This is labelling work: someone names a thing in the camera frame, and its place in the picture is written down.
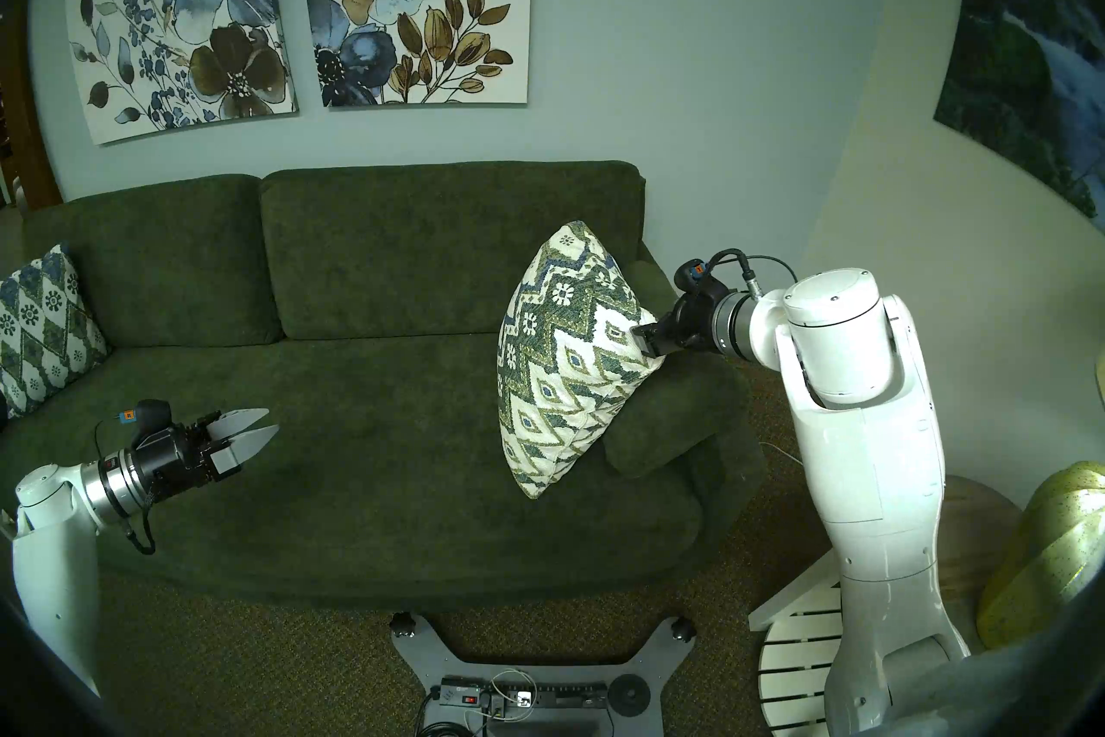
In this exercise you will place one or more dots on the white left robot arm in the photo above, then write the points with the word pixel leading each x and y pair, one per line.
pixel 52 563

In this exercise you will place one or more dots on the black round base disc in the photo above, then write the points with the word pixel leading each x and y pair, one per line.
pixel 630 695

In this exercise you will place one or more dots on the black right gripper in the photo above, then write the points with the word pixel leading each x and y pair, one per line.
pixel 691 322

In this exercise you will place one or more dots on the black base caster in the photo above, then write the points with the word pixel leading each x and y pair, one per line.
pixel 402 625
pixel 684 628

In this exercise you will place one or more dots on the diamond patterned throw pillow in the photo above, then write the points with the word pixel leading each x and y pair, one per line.
pixel 43 329

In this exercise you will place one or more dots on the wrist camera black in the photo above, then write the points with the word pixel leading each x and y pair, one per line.
pixel 148 414
pixel 693 273

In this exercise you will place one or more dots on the round wooden side table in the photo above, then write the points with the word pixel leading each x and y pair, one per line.
pixel 984 537

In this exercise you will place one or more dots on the gold speckled lamp base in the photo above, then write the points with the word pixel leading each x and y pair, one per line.
pixel 1045 554

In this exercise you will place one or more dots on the zigzag patterned throw pillow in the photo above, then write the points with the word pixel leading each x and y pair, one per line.
pixel 570 364

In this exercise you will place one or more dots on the blue flower canvas painting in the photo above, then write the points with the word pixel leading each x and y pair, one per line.
pixel 190 10

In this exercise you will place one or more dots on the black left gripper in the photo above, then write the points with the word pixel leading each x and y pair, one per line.
pixel 177 459

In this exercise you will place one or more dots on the brown wooden door frame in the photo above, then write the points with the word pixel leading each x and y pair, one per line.
pixel 26 139

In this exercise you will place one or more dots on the black power strip box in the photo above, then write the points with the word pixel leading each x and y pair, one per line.
pixel 561 696

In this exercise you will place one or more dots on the white slatted stool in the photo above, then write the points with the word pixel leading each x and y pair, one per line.
pixel 794 657

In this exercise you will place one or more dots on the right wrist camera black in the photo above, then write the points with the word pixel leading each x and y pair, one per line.
pixel 693 273

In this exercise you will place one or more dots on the dark green fabric sofa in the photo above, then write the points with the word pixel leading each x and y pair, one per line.
pixel 371 416

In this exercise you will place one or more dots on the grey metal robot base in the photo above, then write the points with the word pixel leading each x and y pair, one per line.
pixel 432 657

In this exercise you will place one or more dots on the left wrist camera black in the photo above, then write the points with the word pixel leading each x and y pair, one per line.
pixel 148 414

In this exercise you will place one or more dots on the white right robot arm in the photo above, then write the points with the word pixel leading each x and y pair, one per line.
pixel 872 468

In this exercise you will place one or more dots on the forest waterfall poster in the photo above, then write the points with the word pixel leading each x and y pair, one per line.
pixel 1027 53

